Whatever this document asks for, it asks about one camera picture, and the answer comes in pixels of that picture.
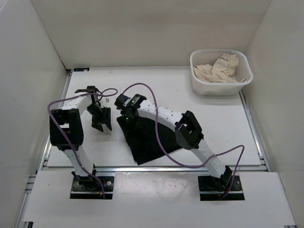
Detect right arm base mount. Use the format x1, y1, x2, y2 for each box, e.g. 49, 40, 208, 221
198, 175, 245, 201

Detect black trousers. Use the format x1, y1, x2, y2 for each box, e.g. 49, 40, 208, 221
116, 117, 181, 165

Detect beige trousers in basket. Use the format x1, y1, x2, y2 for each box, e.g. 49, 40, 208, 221
193, 53, 248, 83

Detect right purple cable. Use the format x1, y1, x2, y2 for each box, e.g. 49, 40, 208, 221
123, 83, 245, 198

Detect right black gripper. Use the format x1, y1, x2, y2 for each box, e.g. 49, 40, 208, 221
116, 114, 143, 141

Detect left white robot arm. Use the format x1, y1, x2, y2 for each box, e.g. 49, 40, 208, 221
47, 85, 112, 195

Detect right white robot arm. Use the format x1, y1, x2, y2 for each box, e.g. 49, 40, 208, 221
114, 94, 233, 191

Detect white plastic basket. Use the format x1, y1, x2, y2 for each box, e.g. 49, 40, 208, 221
190, 49, 253, 96

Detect purple cable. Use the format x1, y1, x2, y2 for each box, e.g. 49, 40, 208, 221
47, 88, 118, 199
123, 83, 245, 198

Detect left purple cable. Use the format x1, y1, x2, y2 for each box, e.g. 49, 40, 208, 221
47, 88, 118, 199

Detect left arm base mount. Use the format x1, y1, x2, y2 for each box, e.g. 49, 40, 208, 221
70, 171, 114, 200

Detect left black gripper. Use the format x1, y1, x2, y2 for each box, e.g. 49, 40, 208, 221
86, 104, 112, 132

